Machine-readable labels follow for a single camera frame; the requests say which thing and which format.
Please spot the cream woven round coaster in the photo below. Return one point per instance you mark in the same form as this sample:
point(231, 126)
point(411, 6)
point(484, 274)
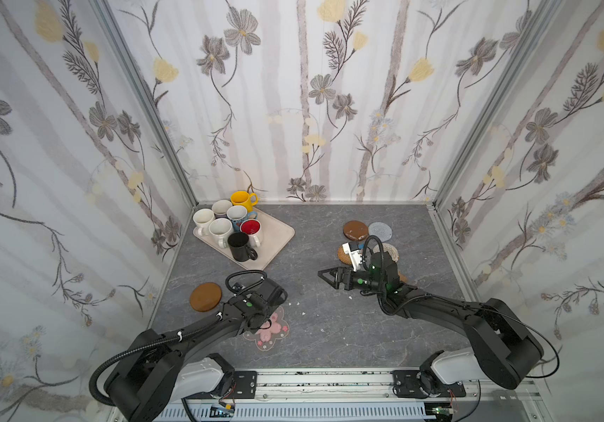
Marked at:
point(390, 249)

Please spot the dark brown round coaster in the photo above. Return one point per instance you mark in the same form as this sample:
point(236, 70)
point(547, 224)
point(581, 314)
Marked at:
point(355, 230)

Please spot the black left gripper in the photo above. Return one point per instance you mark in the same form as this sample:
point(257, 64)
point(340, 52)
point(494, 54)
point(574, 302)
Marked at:
point(273, 292)

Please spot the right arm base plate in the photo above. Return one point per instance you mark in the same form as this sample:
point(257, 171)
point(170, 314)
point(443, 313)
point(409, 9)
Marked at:
point(412, 382)

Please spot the rattan woven round coaster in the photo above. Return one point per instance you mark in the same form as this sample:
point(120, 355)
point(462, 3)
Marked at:
point(344, 257)

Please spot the pink flower shaped coaster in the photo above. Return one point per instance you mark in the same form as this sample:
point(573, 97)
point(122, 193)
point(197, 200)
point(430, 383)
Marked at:
point(271, 332)

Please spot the blue floral mug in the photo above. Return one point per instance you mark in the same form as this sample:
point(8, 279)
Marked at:
point(238, 215)

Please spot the white grey mug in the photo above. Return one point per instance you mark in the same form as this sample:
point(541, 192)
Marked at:
point(220, 208)

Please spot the black mug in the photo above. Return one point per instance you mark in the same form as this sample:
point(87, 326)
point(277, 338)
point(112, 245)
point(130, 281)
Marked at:
point(239, 245)

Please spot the white speckled mug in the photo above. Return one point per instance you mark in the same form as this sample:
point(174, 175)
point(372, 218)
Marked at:
point(220, 230)

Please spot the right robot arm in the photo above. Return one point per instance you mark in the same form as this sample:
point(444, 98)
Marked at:
point(502, 349)

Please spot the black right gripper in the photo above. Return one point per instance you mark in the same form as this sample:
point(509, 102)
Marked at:
point(341, 279)

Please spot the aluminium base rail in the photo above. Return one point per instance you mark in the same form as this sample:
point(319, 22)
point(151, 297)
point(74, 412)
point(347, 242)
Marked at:
point(362, 394)

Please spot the white mug red inside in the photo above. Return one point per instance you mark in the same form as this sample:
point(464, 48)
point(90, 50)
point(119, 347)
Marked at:
point(253, 229)

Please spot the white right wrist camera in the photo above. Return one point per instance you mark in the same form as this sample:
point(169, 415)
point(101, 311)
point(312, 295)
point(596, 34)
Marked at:
point(356, 252)

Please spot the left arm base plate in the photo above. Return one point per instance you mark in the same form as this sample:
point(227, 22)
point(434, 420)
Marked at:
point(243, 386)

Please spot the plain white mug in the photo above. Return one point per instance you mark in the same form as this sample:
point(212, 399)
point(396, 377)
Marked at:
point(202, 219)

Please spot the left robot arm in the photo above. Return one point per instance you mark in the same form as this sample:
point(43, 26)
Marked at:
point(139, 382)

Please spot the light brown cork coaster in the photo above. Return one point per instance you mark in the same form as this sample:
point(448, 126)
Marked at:
point(205, 297)

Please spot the beige plastic tray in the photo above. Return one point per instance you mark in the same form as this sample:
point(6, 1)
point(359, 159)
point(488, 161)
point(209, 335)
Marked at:
point(274, 235)

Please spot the yellow mug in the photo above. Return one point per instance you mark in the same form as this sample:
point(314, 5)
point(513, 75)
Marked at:
point(245, 199)

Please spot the blue grey woven coaster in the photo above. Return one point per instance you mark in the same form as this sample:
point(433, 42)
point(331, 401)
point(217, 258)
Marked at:
point(381, 230)

